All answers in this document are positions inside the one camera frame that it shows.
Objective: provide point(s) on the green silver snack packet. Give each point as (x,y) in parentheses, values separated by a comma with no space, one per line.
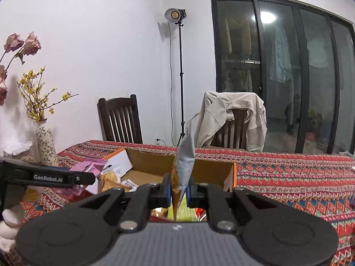
(184,160)

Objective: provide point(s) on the red patterned tablecloth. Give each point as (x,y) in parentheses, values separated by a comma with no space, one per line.
(291,177)

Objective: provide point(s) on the floral ceramic vase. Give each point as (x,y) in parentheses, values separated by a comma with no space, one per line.
(45,144)

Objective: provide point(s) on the person's left hand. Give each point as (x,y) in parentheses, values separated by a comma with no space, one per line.
(11,217)

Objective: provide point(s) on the beige jacket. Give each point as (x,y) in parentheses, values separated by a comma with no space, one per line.
(219,110)

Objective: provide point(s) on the white snack packet yellow band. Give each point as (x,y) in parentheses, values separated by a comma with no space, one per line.
(130,184)

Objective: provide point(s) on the red cardboard box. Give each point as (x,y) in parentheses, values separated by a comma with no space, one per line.
(149,163)

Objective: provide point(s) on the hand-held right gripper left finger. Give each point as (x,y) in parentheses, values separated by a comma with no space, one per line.
(167,191)

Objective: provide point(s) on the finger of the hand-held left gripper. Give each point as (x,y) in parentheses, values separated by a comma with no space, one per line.
(84,179)

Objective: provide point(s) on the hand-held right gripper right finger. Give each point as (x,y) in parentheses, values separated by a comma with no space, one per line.
(189,192)

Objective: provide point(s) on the black studio light stand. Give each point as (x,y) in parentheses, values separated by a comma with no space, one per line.
(180,88)

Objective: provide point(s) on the pink snack packet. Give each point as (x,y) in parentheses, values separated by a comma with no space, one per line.
(88,166)

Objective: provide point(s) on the bright green snack packet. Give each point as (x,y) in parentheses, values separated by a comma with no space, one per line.
(190,214)

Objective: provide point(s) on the light blue hanging shirt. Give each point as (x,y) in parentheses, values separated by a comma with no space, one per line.
(283,58)

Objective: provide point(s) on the dark wooden chair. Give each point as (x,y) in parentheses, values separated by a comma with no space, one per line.
(119,122)
(235,133)

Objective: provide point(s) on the pink artificial flowers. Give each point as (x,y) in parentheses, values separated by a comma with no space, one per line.
(32,44)

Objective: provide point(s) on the yellow flower branches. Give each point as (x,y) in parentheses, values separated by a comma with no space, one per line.
(66,96)

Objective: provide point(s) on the wall socket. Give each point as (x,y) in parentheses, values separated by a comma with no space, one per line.
(158,140)

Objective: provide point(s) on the white jar cover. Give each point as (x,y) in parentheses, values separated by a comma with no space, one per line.
(16,147)

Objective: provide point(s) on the black framed glass door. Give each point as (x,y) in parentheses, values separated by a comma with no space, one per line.
(303,88)

